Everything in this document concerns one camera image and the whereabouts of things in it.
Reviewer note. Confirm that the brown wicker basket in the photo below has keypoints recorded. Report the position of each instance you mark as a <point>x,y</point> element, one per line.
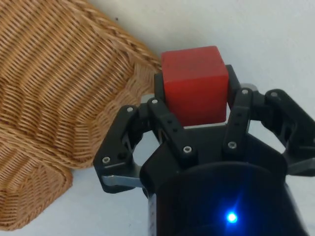
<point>61,81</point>
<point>29,196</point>

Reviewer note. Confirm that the red cube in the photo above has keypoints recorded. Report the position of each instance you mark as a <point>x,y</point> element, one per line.
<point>197,86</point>

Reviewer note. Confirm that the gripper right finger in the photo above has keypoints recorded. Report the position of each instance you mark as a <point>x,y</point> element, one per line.
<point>290,115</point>

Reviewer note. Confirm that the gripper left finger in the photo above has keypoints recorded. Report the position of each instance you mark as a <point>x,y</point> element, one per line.
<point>172,127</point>

